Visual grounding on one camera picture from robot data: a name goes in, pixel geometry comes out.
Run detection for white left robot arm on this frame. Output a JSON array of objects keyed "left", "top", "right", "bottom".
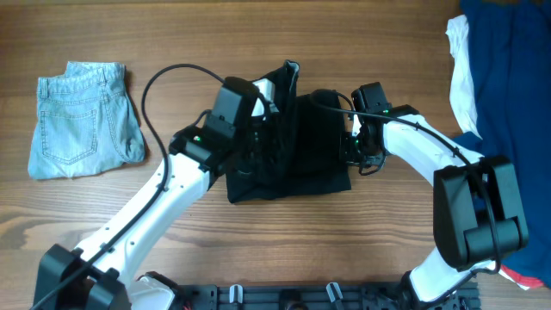
[{"left": 33, "top": 111, "right": 282, "bottom": 309}]

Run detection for dark green shorts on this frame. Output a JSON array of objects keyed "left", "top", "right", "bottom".
[{"left": 226, "top": 60, "right": 351, "bottom": 203}]

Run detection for red and white garment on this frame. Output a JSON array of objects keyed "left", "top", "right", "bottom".
[{"left": 499, "top": 265, "right": 544, "bottom": 290}]

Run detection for blue garment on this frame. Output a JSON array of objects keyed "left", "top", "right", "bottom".
[{"left": 456, "top": 0, "right": 550, "bottom": 285}]

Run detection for light blue folded jeans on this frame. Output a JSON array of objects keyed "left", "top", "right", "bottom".
[{"left": 28, "top": 61, "right": 145, "bottom": 180}]

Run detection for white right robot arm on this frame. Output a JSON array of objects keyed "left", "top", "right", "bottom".
[{"left": 345, "top": 106, "right": 529, "bottom": 309}]

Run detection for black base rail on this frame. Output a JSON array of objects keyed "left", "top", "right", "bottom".
[{"left": 141, "top": 273, "right": 481, "bottom": 310}]

